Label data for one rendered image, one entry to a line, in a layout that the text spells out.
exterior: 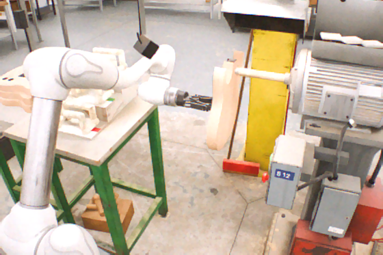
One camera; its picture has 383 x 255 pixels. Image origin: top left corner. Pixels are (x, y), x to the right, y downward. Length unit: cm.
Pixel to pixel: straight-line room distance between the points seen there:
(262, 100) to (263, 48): 39
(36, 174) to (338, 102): 104
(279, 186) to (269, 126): 136
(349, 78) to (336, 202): 48
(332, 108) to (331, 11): 36
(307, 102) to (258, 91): 115
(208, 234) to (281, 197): 116
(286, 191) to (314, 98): 33
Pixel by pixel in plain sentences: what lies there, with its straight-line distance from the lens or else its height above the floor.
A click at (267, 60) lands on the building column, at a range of 218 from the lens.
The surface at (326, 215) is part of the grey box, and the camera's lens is 136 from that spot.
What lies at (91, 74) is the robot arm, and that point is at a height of 139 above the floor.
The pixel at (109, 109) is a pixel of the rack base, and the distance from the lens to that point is 158.
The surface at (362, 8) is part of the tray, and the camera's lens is 124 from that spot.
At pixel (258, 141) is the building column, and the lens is 250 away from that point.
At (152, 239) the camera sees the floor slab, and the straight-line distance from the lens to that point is 220.
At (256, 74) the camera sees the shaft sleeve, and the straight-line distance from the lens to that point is 125.
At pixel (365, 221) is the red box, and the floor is 70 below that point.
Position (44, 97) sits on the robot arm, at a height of 130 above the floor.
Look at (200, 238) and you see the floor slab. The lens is 218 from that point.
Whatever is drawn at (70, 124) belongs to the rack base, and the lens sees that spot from 163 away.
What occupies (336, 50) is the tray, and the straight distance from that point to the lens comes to 112.
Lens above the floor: 175
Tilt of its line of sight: 31 degrees down
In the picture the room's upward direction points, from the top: 1 degrees counter-clockwise
